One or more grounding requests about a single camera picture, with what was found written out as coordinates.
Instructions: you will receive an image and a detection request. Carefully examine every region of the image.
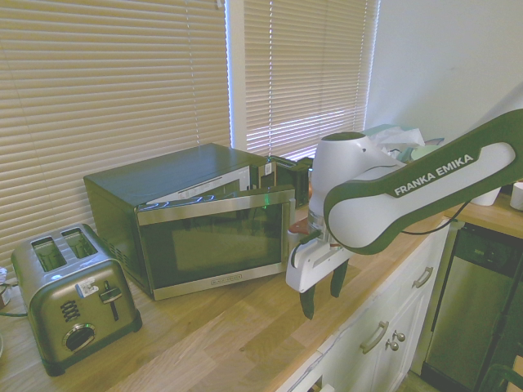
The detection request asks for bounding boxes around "white crumpled paper bag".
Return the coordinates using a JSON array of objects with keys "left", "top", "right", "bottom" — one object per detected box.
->
[{"left": 373, "top": 127, "right": 427, "bottom": 158}]

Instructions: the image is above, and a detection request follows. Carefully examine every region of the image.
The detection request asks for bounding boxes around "white cup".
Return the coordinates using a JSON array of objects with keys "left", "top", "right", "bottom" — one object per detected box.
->
[{"left": 470, "top": 187, "right": 502, "bottom": 207}]

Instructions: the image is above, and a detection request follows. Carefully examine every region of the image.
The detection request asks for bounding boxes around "white round container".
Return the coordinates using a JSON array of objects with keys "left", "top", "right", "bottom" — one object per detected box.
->
[{"left": 509, "top": 181, "right": 523, "bottom": 212}]

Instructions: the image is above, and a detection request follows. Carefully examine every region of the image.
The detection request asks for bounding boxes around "white cabinet door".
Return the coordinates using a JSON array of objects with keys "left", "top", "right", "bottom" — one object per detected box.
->
[{"left": 331, "top": 292, "right": 430, "bottom": 392}]

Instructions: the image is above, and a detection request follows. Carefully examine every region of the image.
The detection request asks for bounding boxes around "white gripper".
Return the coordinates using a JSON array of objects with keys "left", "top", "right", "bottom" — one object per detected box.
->
[{"left": 285, "top": 235, "right": 352, "bottom": 320}]

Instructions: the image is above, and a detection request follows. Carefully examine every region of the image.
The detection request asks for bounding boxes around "stainless microwave door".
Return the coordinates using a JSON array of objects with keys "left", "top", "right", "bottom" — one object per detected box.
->
[{"left": 135, "top": 184, "right": 297, "bottom": 302}]

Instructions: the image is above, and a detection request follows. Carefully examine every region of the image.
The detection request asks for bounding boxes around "brown wooden item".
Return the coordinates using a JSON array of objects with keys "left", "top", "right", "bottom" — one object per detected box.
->
[{"left": 288, "top": 218, "right": 315, "bottom": 246}]

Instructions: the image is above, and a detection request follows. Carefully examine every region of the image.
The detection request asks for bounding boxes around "black coffee maker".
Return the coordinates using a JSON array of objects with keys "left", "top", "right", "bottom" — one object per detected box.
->
[{"left": 269, "top": 155, "right": 315, "bottom": 207}]

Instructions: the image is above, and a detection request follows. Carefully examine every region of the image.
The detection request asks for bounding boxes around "narrow beige window blind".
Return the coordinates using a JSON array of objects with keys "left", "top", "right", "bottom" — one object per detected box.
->
[{"left": 240, "top": 0, "right": 379, "bottom": 161}]

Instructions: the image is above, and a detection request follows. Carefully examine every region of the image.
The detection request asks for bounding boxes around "stainless two-slot toaster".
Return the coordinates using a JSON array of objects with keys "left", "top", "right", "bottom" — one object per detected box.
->
[{"left": 11, "top": 223, "right": 144, "bottom": 377}]

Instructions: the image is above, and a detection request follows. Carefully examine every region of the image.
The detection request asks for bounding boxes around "black stainless microwave body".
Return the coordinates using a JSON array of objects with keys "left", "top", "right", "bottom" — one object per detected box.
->
[{"left": 83, "top": 142, "right": 270, "bottom": 301}]

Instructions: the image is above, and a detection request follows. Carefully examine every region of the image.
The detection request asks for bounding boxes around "wide beige window blind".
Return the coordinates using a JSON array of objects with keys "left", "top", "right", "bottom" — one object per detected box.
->
[{"left": 0, "top": 0, "right": 230, "bottom": 262}]

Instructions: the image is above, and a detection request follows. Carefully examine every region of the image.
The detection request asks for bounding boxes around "stainless dishwasher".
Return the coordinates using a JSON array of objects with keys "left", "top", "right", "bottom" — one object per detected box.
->
[{"left": 421, "top": 222, "right": 523, "bottom": 391}]

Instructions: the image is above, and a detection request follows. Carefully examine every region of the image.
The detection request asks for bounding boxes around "white cabinet drawer front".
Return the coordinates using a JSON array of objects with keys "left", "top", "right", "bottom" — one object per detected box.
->
[{"left": 326, "top": 233, "right": 450, "bottom": 352}]

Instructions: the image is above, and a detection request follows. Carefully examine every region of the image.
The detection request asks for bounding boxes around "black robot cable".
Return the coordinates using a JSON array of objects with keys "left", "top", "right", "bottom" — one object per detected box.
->
[{"left": 400, "top": 198, "right": 471, "bottom": 236}]

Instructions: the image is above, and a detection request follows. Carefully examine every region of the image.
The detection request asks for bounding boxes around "silver drawer pull handle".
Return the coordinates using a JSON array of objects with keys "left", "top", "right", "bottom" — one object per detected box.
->
[
  {"left": 412, "top": 266, "right": 434, "bottom": 290},
  {"left": 360, "top": 320, "right": 390, "bottom": 354}
]

